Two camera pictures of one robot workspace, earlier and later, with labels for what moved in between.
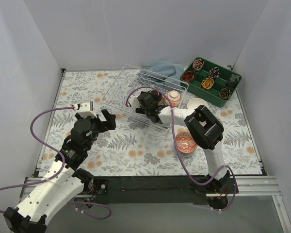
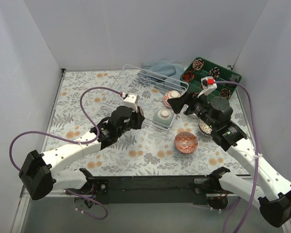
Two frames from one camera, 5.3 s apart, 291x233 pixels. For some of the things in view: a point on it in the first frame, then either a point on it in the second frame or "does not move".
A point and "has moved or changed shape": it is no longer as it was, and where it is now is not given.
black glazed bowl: (157, 96) has moved or changed shape
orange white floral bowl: (174, 97) does not move
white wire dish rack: (138, 96) does not move
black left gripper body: (97, 122) -> (137, 118)
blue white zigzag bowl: (185, 142) does not move
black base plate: (150, 190) does not move
